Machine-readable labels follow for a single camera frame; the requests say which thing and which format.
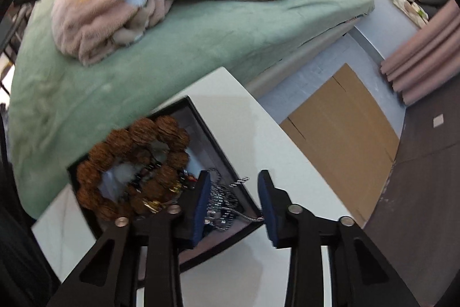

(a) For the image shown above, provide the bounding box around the silver chain necklace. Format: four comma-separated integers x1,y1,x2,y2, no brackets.
204,167,265,232

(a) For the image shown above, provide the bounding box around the brown walnut bead bracelet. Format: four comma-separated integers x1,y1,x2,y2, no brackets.
75,115,191,222

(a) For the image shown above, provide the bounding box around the black jewelry box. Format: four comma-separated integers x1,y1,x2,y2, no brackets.
67,97,264,271

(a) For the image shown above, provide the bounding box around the flat brown cardboard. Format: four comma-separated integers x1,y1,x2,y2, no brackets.
280,65,399,225

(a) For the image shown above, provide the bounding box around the beige bed base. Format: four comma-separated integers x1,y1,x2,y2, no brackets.
244,17,361,98

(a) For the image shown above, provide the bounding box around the green bed sheet mattress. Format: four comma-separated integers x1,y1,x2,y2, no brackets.
8,0,374,218

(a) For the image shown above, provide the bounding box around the dark wood wardrobe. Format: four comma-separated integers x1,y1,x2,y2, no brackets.
365,87,459,306

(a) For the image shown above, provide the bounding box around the pink curtain right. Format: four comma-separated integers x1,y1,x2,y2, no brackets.
380,0,459,106

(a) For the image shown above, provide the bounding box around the white wall switch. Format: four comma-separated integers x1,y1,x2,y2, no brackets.
433,114,444,128

